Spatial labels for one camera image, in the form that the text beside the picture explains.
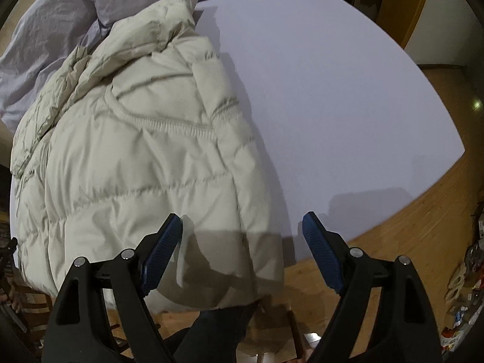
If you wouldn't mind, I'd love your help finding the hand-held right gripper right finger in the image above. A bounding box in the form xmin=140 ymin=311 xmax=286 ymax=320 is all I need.
xmin=302 ymin=211 xmax=443 ymax=363

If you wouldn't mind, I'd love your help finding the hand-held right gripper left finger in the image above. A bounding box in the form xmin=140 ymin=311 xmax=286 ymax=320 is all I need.
xmin=44 ymin=213 xmax=184 ymax=363

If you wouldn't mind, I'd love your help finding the cream puffer jacket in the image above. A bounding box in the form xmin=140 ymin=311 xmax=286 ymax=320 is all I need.
xmin=9 ymin=0 xmax=286 ymax=314

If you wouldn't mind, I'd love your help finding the person's dark trouser leg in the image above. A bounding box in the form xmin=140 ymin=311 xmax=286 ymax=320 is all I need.
xmin=162 ymin=302 xmax=258 ymax=363

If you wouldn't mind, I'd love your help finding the assorted small clutter pile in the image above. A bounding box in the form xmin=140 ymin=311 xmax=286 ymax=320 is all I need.
xmin=440 ymin=202 xmax=484 ymax=350

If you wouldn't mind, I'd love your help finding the bed with lavender sheet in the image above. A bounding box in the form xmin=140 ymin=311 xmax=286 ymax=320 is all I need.
xmin=8 ymin=0 xmax=466 ymax=284

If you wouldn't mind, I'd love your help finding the orange wooden cabinet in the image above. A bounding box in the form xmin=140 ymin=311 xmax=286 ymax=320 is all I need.
xmin=355 ymin=0 xmax=434 ymax=51

